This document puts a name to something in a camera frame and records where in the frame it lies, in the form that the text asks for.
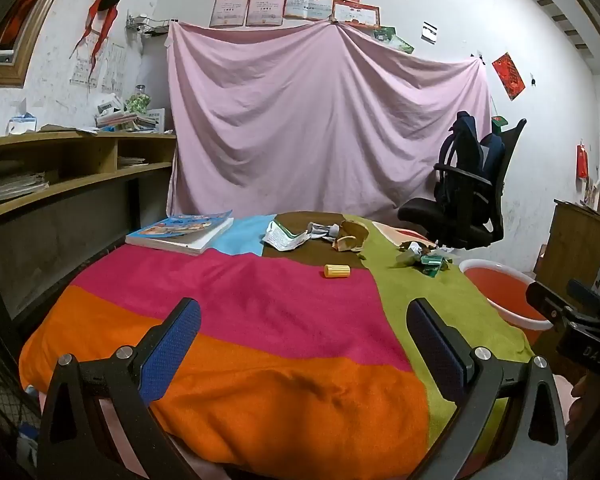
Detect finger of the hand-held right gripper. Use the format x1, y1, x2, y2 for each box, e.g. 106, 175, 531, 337
526, 282, 573, 331
567, 280, 600, 313

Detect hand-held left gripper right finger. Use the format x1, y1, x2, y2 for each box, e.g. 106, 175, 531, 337
395, 298, 568, 480

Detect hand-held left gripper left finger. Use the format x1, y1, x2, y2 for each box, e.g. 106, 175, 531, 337
36, 298, 216, 480

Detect red plastic basin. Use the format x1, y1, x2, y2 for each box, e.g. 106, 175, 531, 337
459, 258, 561, 346

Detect green white packet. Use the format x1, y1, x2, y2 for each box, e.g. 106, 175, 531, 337
420, 254, 451, 277

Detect white wrapper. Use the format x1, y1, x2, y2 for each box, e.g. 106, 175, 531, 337
262, 220, 308, 252

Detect grey wrapper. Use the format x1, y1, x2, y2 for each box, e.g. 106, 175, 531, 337
307, 222, 341, 242

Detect wooden cabinet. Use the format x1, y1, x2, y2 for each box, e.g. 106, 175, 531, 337
532, 199, 600, 281

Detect illustrated paperback book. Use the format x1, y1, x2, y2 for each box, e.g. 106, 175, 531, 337
125, 210, 235, 257

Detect colourful patchwork blanket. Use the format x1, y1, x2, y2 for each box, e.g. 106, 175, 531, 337
19, 210, 536, 478

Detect black office chair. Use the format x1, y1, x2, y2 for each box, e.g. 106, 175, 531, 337
397, 110, 528, 251

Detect blue backpack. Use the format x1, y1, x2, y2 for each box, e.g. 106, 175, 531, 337
447, 112, 506, 181

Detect wooden shelf unit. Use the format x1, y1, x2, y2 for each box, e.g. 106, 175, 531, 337
0, 130, 178, 331

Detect stack of papers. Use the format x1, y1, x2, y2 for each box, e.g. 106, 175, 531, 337
0, 172, 48, 206

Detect pile of books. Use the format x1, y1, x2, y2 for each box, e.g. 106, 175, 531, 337
95, 110, 163, 135

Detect glass jar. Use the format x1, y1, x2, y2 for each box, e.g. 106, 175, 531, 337
125, 85, 151, 116

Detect pink hanging sheet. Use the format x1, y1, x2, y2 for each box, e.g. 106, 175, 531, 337
165, 21, 496, 221

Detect white blue tissue pack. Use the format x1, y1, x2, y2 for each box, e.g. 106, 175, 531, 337
7, 112, 38, 136

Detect green photo cards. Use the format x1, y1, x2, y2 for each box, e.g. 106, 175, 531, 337
372, 26, 413, 55

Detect black wire guard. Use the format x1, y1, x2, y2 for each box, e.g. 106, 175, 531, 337
0, 330, 41, 461

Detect red wall poster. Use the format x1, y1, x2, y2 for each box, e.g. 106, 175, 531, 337
491, 51, 527, 102

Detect paper wall chart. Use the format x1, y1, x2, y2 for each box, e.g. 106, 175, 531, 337
70, 50, 98, 86
100, 42, 126, 93

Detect wire wall rack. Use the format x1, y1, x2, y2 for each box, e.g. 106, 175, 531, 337
126, 10, 173, 37

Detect red tassel wall ornament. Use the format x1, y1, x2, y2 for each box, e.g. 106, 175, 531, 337
70, 0, 128, 93

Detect wooden frame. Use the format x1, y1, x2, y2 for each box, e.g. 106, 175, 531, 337
0, 0, 78, 88

